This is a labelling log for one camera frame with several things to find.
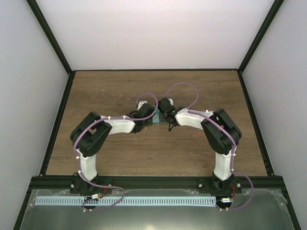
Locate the light blue slotted cable duct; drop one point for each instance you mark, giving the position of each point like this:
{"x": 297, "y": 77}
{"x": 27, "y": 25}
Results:
{"x": 198, "y": 201}

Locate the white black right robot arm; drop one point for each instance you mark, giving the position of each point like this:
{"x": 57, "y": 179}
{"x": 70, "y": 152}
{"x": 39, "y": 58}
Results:
{"x": 220, "y": 130}

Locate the light blue glasses case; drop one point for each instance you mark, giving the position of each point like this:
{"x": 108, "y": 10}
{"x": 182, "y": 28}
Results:
{"x": 157, "y": 119}

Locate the black right frame post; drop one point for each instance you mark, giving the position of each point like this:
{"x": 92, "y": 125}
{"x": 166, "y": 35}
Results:
{"x": 260, "y": 34}

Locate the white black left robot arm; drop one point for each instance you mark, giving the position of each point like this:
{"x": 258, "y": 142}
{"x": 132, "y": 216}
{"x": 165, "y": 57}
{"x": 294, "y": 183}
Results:
{"x": 89, "y": 136}

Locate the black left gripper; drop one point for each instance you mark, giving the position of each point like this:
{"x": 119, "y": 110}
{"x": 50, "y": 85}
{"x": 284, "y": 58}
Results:
{"x": 146, "y": 124}

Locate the red transparent sunglasses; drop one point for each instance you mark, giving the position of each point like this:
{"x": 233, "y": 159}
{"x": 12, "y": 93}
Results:
{"x": 195, "y": 154}

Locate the black aluminium frame post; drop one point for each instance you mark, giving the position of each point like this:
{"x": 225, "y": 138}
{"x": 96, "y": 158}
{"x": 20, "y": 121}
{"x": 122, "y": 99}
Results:
{"x": 49, "y": 34}

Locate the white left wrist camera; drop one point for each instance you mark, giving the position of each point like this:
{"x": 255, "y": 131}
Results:
{"x": 140, "y": 104}

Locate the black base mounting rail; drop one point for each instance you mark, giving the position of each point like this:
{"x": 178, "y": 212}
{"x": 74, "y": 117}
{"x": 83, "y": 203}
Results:
{"x": 75, "y": 185}

